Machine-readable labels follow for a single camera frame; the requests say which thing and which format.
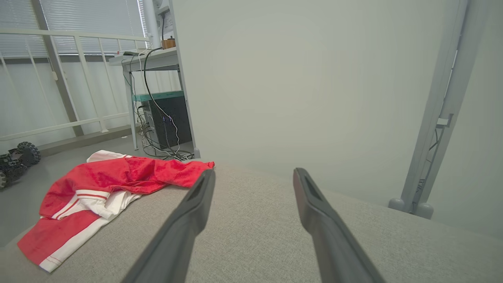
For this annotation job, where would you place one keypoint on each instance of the black wheeled toy vehicle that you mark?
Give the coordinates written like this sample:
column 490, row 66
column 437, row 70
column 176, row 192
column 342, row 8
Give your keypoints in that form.
column 17, row 159

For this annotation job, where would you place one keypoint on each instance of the red shorts white side stripe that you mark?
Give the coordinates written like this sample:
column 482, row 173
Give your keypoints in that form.
column 51, row 239

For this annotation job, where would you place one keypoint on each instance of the grey metal desk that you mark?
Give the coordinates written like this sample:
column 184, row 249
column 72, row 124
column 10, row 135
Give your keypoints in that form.
column 157, row 59

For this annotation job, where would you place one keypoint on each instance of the brown wooden desk object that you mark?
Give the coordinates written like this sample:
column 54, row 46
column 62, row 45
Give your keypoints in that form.
column 168, row 43

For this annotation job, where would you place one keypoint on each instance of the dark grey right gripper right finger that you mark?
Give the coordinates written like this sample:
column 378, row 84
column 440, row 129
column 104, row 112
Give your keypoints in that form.
column 330, row 239

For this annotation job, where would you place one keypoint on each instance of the rounded grey post foot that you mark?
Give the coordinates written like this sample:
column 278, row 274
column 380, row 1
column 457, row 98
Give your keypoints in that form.
column 424, row 211
column 397, row 204

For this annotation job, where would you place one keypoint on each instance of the white metal railing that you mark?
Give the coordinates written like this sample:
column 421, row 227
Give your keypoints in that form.
column 80, row 63

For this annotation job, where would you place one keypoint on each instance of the red basketball jersey white sleeves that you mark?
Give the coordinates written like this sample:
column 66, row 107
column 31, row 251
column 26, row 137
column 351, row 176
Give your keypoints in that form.
column 129, row 173

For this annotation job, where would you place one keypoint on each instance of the white wall-mounted device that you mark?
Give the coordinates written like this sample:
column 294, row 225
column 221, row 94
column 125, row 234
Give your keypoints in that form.
column 165, row 15

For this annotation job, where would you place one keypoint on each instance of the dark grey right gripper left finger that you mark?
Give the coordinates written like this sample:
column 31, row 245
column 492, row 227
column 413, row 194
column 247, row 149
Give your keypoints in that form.
column 184, row 236

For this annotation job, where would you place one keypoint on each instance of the grey partition post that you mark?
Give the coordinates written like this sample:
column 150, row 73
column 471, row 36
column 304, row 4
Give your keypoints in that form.
column 444, row 98

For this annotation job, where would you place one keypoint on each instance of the white window blinds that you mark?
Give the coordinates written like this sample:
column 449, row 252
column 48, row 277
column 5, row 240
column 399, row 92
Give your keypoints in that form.
column 86, row 19

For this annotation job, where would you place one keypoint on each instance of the black computer tower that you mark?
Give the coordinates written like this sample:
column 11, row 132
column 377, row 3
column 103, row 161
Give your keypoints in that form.
column 178, row 118

